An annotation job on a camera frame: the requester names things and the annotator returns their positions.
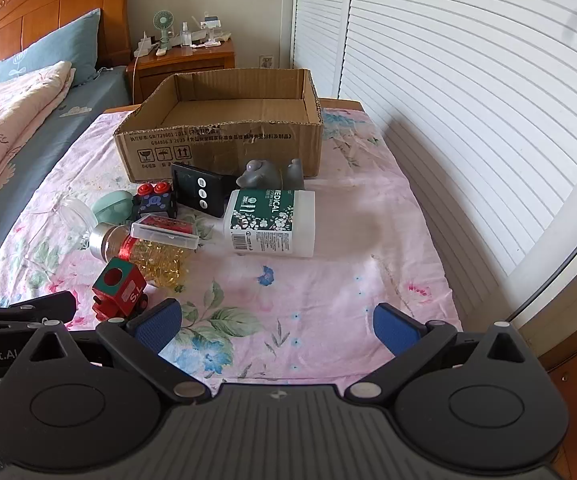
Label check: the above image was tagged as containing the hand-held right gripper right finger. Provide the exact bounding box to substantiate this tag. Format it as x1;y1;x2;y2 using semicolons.
345;302;543;406

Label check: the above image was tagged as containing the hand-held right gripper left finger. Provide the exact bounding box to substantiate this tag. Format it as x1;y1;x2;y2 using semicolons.
18;298;212;407

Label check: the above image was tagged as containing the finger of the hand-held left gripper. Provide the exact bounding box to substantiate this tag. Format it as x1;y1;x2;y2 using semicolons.
0;290;78;332

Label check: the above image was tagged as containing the red toy train engine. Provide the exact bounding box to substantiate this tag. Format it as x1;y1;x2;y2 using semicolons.
91;256;150;322

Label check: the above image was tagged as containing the clear bottle of gold capsules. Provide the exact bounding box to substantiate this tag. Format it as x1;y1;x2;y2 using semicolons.
88;222;194;291

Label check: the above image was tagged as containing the clear pen refill case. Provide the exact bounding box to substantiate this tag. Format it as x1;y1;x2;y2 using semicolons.
129;213;200;253

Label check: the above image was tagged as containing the clear plastic jar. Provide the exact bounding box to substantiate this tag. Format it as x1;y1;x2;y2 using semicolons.
61;197;100;253

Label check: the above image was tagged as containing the black toy train car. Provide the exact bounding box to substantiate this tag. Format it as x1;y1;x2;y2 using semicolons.
131;181;179;221

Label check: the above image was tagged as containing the mint green round case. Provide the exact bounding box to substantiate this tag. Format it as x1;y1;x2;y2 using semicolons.
91;190;134;227

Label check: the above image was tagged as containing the black digital timer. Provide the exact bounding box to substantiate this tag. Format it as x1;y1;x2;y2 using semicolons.
170;162;239;219

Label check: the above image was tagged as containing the white bottle with green label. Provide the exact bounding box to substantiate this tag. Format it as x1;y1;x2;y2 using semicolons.
223;189;317;259

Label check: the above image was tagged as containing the grey elephant toy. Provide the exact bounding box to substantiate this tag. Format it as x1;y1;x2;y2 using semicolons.
236;158;283;191

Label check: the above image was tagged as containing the brown cardboard box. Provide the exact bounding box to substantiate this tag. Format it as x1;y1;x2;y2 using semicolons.
113;67;325;184

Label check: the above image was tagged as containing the pink floral quilt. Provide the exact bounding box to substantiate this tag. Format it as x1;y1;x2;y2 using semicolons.
0;60;76;221

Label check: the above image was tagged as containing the blue bed sheet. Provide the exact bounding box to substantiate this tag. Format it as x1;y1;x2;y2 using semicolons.
0;67;134;281

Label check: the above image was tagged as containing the blue pillow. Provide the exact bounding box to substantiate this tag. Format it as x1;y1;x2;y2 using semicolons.
0;8;102;88

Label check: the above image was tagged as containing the white louvered wardrobe door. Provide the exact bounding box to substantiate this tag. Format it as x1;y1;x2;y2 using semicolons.
293;0;354;98
339;0;577;321

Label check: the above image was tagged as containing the wooden nightstand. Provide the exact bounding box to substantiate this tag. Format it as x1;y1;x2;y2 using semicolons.
126;37;236;106

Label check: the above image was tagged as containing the wooden bed headboard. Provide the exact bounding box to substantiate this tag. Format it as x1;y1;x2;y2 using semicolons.
0;0;133;93

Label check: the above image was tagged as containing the white power strip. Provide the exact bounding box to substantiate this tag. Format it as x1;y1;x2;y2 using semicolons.
133;32;162;58

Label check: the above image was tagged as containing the clear phone stand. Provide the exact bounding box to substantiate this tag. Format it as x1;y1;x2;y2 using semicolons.
199;15;224;48

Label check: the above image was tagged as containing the small green desk fan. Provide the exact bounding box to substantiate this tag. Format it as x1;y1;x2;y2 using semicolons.
152;10;174;53

